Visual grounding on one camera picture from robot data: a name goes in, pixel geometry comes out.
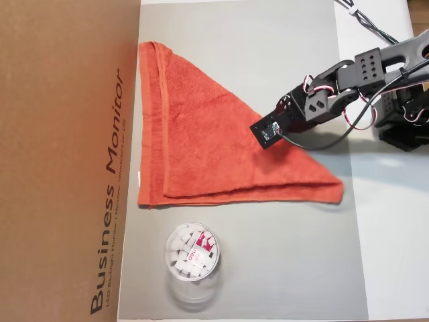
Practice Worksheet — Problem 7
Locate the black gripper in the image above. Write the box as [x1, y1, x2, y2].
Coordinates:
[273, 85, 338, 132]

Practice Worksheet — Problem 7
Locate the orange terry towel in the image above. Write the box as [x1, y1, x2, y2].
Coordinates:
[136, 40, 345, 209]

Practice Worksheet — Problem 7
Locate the black perforated base clamp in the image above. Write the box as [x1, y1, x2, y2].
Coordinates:
[378, 125, 429, 152]

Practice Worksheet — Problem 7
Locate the grey table mat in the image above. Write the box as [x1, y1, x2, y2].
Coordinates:
[117, 5, 369, 320]

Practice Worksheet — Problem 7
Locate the red white paper packet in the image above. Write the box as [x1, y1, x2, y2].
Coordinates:
[188, 231, 217, 270]

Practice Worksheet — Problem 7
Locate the clear plastic jar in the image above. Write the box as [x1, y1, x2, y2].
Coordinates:
[163, 223, 225, 311]

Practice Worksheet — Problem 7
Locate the brown cardboard monitor box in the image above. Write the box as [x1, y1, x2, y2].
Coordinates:
[0, 0, 141, 322]

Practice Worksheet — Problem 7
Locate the black camera cable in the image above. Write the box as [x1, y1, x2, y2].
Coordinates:
[276, 60, 429, 151]

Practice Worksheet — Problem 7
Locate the black square wrist camera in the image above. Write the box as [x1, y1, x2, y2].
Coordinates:
[249, 112, 286, 150]

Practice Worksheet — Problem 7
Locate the black power cable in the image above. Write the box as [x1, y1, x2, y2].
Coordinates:
[334, 0, 400, 45]
[343, 0, 398, 46]

